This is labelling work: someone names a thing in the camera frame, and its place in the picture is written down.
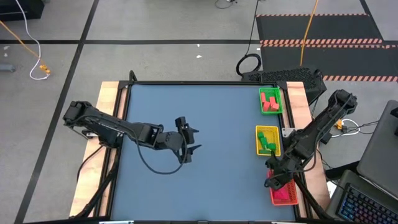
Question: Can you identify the wooden table side board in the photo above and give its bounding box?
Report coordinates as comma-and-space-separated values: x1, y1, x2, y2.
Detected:
281, 81, 331, 218
68, 81, 129, 218

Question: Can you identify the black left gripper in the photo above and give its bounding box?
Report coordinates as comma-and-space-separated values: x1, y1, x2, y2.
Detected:
157, 124, 203, 164

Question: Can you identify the black box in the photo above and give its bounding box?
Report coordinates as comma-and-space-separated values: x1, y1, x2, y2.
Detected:
0, 0, 45, 22

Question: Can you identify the black hanging cable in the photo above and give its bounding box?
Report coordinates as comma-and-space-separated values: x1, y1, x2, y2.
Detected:
235, 0, 262, 77

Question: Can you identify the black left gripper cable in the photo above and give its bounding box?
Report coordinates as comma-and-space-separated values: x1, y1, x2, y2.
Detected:
135, 136, 188, 175

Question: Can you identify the black mesh computer tower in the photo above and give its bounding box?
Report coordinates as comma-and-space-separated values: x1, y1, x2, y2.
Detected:
241, 66, 328, 105

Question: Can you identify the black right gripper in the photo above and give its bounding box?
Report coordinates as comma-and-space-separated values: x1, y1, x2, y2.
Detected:
264, 154, 298, 190

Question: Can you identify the green plastic basket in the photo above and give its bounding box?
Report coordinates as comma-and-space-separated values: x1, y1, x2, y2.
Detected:
258, 87, 284, 115

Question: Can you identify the white cable orange plug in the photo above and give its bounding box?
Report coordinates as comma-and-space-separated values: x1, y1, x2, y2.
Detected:
331, 118, 361, 138

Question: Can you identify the black table frame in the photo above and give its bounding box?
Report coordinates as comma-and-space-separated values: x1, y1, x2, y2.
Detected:
73, 70, 333, 224

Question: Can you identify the black hazard-striped floor mat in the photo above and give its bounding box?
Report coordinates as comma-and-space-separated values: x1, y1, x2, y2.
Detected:
255, 13, 398, 83

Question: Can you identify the yellow plastic basket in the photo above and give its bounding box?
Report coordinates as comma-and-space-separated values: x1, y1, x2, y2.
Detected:
255, 125, 282, 157

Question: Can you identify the orange plastic basket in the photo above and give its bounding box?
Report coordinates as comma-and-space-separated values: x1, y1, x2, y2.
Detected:
267, 169, 299, 207

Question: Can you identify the yellow hanging cable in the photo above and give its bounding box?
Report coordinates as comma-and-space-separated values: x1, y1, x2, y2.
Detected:
299, 0, 320, 67

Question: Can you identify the orange cable yellow connector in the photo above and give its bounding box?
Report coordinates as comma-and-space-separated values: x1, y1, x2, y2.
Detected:
0, 20, 51, 75

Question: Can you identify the white floor cable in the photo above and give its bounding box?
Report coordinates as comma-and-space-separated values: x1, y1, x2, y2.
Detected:
14, 0, 51, 81

